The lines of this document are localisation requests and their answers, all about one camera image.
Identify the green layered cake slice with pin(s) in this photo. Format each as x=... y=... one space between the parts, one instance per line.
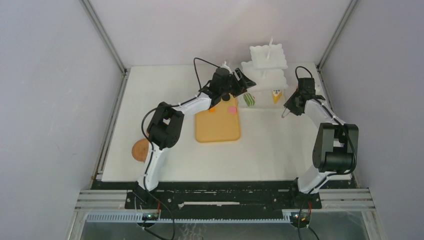
x=249 y=99

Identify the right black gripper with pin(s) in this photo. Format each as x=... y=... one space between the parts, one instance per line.
x=290 y=104

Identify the grey mug with rattan lid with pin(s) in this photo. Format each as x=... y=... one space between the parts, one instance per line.
x=140 y=150

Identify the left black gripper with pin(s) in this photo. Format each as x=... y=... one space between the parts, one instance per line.
x=242 y=85

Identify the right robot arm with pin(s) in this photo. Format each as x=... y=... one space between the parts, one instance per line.
x=335 y=149

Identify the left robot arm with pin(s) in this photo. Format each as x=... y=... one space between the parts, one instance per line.
x=165 y=126

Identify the pink handled metal tongs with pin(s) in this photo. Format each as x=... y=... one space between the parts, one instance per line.
x=286 y=112

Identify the pink macaron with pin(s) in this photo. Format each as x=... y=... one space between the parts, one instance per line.
x=232 y=110

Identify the yellow serving tray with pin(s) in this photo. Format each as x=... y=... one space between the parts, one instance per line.
x=218 y=126

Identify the black round cookie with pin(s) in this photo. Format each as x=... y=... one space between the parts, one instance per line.
x=226 y=97

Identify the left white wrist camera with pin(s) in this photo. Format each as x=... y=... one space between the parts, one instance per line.
x=225 y=65

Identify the yellow cream cake slice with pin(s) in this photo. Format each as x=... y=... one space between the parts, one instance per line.
x=276 y=95

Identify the white three tier stand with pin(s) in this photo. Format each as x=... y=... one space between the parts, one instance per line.
x=266 y=68

